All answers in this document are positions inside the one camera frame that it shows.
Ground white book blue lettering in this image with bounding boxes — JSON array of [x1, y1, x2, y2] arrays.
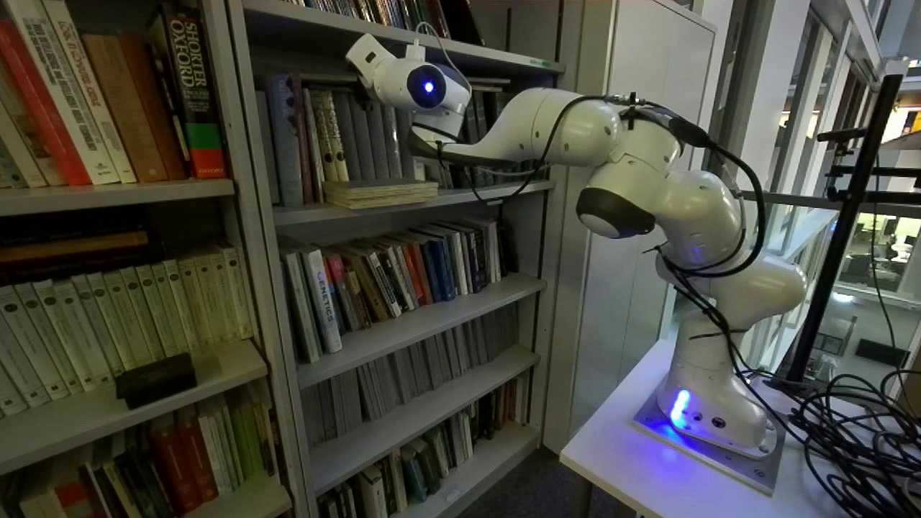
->
[[300, 247, 346, 358]]

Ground blue grey hardcover book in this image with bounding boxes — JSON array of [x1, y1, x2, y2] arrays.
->
[[261, 75, 309, 210]]

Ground red hardcover book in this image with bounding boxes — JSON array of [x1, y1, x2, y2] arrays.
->
[[0, 20, 68, 190]]

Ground tall white book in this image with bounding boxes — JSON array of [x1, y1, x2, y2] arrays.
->
[[280, 250, 326, 370]]

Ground orange red book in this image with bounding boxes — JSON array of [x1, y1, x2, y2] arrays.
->
[[398, 239, 431, 311]]

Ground large black book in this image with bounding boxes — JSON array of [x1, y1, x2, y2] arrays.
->
[[435, 0, 487, 46]]

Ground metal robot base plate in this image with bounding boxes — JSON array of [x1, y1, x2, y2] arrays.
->
[[631, 384, 789, 498]]

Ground grey bound volumes row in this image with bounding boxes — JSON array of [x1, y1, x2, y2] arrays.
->
[[300, 302, 526, 450]]

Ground white hardcover book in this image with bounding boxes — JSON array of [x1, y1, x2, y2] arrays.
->
[[473, 217, 506, 288]]

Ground dark hardcover book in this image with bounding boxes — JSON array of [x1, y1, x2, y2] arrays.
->
[[444, 161, 484, 190], [475, 164, 522, 190], [516, 158, 555, 185]]

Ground brown hardcover book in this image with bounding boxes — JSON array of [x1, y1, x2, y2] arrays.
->
[[81, 33, 160, 188], [111, 33, 189, 185]]

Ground dark red book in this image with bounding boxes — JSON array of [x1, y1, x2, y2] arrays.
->
[[320, 250, 362, 337]]

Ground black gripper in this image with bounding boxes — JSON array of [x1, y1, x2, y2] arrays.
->
[[385, 89, 445, 139]]

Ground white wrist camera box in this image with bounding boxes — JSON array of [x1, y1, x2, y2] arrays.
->
[[342, 33, 412, 89]]

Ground grey metal bookshelf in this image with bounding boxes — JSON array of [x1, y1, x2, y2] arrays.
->
[[224, 0, 570, 518], [0, 0, 296, 518]]

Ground black cable tangle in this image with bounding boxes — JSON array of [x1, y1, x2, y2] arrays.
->
[[730, 358, 921, 518]]

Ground cream Machine Intelligence book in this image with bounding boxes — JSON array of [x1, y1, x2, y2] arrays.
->
[[320, 88, 350, 185], [303, 88, 339, 188]]

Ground black stand pole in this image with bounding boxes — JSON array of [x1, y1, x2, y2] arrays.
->
[[773, 70, 909, 393]]

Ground dark flat book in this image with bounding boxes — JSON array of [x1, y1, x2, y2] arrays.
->
[[0, 226, 155, 270]]

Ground white book black lettering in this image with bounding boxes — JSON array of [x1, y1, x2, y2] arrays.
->
[[0, 0, 124, 190], [37, 0, 137, 188]]

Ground white paperback book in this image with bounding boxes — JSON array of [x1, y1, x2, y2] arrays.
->
[[147, 259, 199, 365], [94, 270, 150, 380], [192, 247, 242, 355], [41, 280, 97, 397], [215, 246, 258, 347], [0, 288, 47, 414], [14, 285, 73, 403], [121, 265, 176, 373], [170, 253, 221, 360], [65, 275, 127, 385]]

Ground small black box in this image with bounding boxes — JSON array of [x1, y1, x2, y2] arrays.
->
[[111, 351, 201, 411]]

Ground black book green red base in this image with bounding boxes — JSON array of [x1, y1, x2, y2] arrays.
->
[[145, 7, 229, 185]]

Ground slim white book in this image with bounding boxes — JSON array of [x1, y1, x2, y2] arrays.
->
[[440, 227, 473, 301]]

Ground blue thin journals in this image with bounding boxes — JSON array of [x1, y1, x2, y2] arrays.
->
[[391, 0, 444, 39]]

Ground colourful books row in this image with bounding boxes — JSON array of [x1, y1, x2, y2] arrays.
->
[[0, 385, 281, 518]]

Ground cream paper journal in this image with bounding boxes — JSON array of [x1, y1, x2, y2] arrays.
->
[[322, 183, 440, 203]]

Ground glass window wall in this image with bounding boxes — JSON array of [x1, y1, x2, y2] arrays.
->
[[713, 0, 921, 373]]

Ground orange thin journals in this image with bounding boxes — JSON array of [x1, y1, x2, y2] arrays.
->
[[362, 0, 399, 30]]

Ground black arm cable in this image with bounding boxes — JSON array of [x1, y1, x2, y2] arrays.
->
[[412, 89, 770, 385]]

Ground white Dissected Brain book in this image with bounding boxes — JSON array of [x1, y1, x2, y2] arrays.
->
[[369, 242, 415, 319]]

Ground white table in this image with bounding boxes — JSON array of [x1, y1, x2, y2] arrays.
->
[[558, 334, 921, 518]]

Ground green and brown journals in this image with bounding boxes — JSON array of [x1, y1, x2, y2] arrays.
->
[[320, 0, 372, 23]]

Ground mixed paperbacks row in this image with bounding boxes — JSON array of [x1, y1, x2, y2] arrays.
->
[[314, 374, 532, 518]]

